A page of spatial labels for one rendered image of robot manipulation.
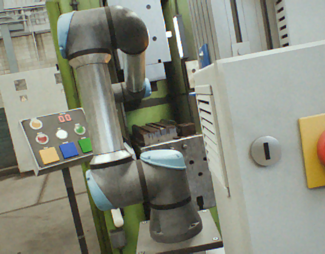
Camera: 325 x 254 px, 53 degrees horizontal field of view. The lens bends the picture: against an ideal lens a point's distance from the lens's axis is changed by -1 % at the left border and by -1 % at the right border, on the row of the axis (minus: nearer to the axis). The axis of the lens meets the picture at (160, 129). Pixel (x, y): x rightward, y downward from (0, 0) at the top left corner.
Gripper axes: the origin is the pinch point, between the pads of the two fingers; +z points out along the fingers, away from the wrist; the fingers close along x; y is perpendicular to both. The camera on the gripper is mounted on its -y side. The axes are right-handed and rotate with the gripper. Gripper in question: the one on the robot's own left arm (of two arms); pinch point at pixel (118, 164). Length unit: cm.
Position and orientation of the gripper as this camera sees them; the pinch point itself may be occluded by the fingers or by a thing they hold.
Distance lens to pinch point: 142.5
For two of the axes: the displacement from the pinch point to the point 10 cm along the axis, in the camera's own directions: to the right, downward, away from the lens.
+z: 1.9, 9.8, 1.2
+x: 9.8, -1.9, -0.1
